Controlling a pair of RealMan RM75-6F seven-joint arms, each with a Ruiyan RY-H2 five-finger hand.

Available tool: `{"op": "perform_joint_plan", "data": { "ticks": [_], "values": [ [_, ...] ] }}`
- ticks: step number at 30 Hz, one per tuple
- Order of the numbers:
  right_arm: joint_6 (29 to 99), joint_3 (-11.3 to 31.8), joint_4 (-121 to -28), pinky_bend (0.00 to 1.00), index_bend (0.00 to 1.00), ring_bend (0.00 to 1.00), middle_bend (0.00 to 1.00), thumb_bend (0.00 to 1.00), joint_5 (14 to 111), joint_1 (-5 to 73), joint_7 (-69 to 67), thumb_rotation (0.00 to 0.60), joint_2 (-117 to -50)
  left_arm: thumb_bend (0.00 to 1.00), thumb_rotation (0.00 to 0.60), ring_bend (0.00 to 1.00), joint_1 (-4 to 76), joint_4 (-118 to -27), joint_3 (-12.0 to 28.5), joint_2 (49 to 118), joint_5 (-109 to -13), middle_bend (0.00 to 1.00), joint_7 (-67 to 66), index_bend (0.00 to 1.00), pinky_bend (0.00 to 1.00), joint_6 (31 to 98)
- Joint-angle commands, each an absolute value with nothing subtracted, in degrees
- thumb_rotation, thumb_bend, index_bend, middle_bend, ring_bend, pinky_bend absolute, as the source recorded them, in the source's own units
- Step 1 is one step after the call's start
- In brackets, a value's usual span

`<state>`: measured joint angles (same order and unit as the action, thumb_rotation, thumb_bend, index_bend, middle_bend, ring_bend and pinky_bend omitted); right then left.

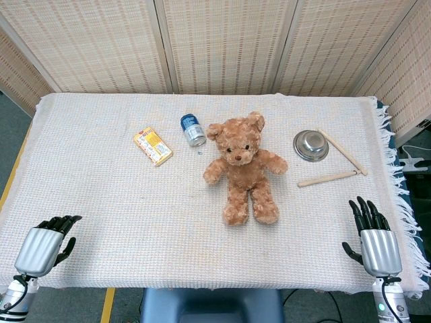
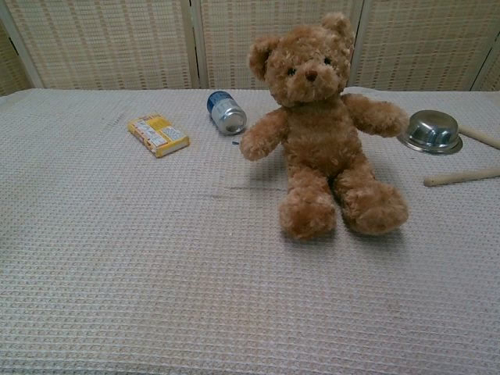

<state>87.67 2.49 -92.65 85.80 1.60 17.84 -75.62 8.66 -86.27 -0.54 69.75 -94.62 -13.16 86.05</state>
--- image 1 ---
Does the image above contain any white woven tablecloth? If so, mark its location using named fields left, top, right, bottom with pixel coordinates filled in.
left=0, top=91, right=426, bottom=300

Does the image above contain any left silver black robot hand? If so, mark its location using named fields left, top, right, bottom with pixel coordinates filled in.
left=13, top=215, right=83, bottom=277

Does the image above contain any wooden stick pair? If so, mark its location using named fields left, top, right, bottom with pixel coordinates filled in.
left=316, top=129, right=369, bottom=176

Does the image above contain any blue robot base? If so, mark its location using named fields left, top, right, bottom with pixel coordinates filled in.
left=139, top=288, right=286, bottom=323

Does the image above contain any blue silver drink can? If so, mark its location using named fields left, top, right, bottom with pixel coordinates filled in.
left=180, top=113, right=207, bottom=147

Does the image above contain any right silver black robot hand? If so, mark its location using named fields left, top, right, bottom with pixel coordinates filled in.
left=341, top=196, right=403, bottom=279

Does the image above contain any yellow snack box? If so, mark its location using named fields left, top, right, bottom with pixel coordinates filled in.
left=133, top=127, right=174, bottom=168

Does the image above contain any bamboo folding screen panel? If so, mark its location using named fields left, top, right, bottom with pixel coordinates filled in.
left=274, top=0, right=424, bottom=98
left=0, top=26, right=55, bottom=117
left=352, top=0, right=431, bottom=149
left=0, top=0, right=172, bottom=95
left=154, top=0, right=299, bottom=96

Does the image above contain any brown plush teddy bear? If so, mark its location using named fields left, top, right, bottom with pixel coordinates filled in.
left=203, top=111, right=290, bottom=226

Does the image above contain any stainless steel bowl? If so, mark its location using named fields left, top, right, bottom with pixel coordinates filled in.
left=292, top=130, right=329, bottom=163

